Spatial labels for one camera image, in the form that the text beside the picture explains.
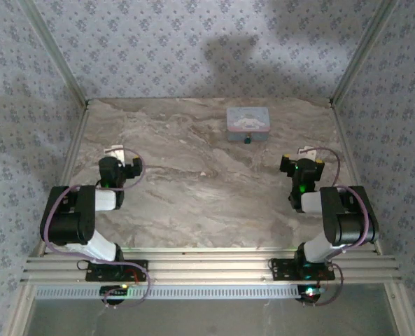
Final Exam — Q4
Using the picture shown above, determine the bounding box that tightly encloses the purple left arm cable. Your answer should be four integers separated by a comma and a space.
41, 146, 152, 311

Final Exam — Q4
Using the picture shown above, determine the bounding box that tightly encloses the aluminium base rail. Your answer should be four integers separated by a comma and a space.
20, 246, 402, 285

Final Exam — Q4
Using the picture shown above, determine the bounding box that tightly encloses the grey slotted cable duct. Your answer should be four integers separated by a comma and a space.
34, 284, 322, 301

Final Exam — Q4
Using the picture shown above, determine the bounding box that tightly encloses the blue cartoon tin box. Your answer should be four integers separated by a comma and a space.
226, 106, 271, 144

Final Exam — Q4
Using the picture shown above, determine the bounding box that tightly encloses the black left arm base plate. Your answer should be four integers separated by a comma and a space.
84, 259, 149, 283

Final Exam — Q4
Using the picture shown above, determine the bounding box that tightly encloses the aluminium side rail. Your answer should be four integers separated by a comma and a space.
30, 103, 91, 258
329, 103, 384, 255

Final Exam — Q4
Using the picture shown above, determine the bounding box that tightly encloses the aluminium frame leg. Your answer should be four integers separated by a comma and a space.
384, 282, 415, 336
6, 283, 36, 336

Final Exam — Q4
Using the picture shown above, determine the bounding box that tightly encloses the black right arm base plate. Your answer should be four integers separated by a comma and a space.
269, 258, 336, 281

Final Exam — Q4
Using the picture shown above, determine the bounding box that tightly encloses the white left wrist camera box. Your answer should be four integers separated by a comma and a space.
104, 145, 126, 167

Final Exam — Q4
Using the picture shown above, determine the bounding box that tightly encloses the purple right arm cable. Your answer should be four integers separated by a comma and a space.
300, 146, 373, 308

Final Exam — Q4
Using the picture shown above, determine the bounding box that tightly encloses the aluminium frame post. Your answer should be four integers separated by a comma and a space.
17, 0, 90, 108
329, 0, 399, 106

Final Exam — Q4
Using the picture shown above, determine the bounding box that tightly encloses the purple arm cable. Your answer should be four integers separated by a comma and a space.
41, 146, 152, 311
300, 146, 373, 308

